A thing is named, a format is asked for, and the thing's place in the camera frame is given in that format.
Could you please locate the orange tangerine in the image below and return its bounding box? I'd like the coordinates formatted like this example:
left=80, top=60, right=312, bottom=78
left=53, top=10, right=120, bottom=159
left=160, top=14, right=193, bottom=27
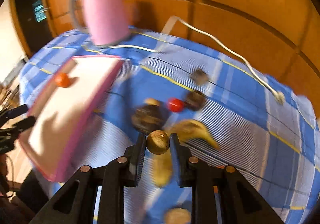
left=54, top=72, right=72, bottom=88

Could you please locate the large dark water chestnut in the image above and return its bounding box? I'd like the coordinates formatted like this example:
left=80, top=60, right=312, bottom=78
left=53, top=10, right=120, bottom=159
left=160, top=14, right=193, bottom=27
left=131, top=105, right=163, bottom=134

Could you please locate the small dark water chestnut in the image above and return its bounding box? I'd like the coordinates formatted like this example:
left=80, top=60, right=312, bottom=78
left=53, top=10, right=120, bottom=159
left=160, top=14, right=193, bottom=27
left=184, top=90, right=206, bottom=111

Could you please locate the small tan round fruit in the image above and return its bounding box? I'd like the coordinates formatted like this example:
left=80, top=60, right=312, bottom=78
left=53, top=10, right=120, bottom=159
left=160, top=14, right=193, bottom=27
left=146, top=130, right=170, bottom=155
left=144, top=98, right=161, bottom=107

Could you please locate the spotted yellow banana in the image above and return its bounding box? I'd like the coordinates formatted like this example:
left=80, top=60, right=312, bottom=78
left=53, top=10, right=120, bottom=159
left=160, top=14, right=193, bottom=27
left=151, top=119, right=219, bottom=188

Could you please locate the white power cord with plug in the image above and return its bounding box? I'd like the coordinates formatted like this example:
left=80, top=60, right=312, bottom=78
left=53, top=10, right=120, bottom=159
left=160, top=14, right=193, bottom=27
left=107, top=15, right=286, bottom=106

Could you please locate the pink white shallow box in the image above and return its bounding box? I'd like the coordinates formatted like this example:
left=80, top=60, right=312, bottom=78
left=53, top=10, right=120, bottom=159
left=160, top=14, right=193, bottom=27
left=18, top=54, right=123, bottom=182

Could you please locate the blue checkered tablecloth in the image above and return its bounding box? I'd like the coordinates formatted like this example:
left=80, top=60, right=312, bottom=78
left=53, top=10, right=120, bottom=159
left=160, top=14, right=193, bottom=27
left=20, top=30, right=319, bottom=223

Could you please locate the red cherry tomato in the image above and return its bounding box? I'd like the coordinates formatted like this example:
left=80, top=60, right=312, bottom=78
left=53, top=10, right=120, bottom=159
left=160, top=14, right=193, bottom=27
left=167, top=98, right=185, bottom=113

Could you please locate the pink electric kettle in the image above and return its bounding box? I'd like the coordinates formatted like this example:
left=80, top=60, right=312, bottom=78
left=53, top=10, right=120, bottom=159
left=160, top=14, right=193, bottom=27
left=68, top=0, right=131, bottom=48

